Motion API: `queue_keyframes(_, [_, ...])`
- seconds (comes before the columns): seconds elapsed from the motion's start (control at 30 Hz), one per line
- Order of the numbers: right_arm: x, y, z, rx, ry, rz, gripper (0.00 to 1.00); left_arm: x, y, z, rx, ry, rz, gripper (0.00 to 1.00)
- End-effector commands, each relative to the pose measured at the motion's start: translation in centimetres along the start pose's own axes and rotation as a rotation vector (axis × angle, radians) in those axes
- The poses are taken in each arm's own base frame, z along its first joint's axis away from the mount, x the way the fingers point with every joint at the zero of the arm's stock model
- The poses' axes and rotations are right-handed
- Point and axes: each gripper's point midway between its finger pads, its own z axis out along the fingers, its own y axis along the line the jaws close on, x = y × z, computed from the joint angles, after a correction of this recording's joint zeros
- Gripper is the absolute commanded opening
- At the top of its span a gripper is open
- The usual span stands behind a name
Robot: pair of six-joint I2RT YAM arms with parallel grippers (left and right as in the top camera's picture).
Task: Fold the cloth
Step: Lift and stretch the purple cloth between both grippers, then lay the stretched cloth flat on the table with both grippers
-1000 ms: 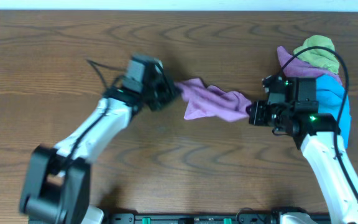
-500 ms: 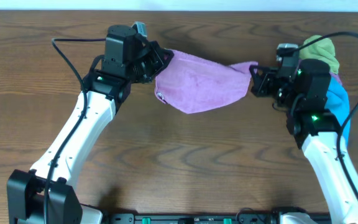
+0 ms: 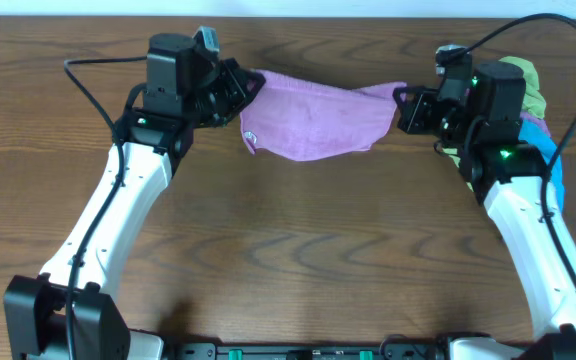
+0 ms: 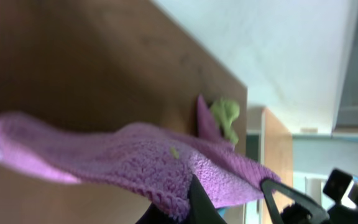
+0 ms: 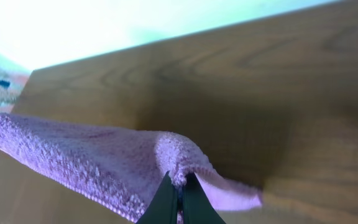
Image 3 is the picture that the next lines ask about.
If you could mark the blue cloth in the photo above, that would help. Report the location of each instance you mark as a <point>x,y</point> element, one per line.
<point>534,136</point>

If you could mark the green cloth lower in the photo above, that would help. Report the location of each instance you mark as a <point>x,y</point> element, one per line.
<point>451,153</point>

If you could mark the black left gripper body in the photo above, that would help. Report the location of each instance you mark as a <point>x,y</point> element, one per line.
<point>220,99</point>

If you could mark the purple cloth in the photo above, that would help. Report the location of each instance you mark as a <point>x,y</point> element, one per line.
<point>306,121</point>
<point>538,122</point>

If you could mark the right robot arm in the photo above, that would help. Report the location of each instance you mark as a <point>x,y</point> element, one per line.
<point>476,111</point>

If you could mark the green cloth top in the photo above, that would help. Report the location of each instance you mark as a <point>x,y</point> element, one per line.
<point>533,102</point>

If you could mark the green cloth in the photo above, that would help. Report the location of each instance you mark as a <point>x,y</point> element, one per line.
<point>533,102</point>
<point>451,153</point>

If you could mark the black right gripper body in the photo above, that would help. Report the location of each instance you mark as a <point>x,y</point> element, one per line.
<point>427,117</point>

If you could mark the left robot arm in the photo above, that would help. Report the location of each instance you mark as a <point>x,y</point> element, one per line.
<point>69,310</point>

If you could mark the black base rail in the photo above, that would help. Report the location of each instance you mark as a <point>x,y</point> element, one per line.
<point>293,352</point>

